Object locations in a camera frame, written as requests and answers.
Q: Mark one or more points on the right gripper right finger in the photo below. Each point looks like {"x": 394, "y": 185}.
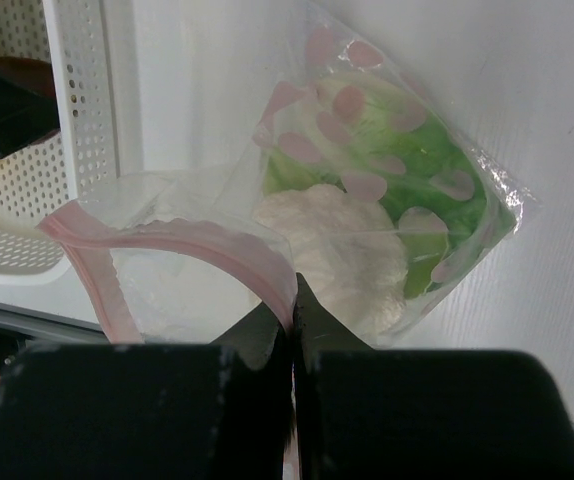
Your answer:
{"x": 364, "y": 413}

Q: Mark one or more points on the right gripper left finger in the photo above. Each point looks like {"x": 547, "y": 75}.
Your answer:
{"x": 221, "y": 410}

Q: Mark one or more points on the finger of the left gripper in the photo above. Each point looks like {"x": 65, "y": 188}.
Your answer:
{"x": 26, "y": 118}

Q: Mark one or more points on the clear zip top bag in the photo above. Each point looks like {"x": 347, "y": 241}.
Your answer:
{"x": 177, "y": 256}

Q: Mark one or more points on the green lettuce head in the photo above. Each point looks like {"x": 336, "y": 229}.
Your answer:
{"x": 384, "y": 212}

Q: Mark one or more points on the red apple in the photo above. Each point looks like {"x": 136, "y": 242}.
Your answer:
{"x": 32, "y": 74}

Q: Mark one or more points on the white perforated plastic basket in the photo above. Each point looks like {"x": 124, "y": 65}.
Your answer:
{"x": 39, "y": 179}

